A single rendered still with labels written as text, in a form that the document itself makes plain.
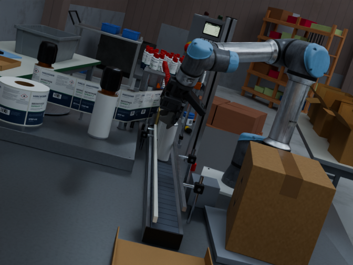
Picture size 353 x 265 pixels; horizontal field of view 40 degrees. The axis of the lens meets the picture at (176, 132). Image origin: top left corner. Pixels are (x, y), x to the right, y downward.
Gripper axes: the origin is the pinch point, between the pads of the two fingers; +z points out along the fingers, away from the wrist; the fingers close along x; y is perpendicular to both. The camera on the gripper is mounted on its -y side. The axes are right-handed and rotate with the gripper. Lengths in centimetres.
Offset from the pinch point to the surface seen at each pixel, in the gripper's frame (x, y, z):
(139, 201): 26.3, 5.2, 14.4
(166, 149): -7.7, -5.0, 16.8
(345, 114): -155, -161, 53
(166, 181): 14.5, -3.9, 13.4
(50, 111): -36, 43, 38
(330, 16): -942, -492, 235
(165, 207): 36.3, -0.4, 4.1
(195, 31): -54, -6, -14
